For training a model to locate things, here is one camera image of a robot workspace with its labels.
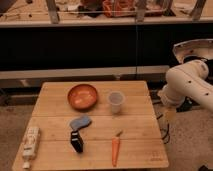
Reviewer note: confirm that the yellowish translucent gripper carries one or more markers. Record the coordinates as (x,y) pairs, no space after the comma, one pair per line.
(169,113)

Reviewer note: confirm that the black whiteboard eraser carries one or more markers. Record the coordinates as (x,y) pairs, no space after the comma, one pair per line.
(76,141)

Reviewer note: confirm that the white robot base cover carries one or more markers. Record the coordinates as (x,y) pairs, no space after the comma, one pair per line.
(197,47)

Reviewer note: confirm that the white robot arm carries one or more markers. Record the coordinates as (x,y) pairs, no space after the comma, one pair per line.
(186,80)

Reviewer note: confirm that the clear plastic cup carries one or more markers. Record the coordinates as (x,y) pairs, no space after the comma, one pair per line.
(115,100)

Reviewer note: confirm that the orange carrot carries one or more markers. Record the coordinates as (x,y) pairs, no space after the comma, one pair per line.
(115,148)

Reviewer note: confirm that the orange bowl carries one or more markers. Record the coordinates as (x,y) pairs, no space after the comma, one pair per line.
(82,96)

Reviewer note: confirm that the orange object behind fence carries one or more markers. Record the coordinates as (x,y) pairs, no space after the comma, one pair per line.
(118,8)

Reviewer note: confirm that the white bottle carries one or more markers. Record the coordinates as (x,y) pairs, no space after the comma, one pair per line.
(31,143)

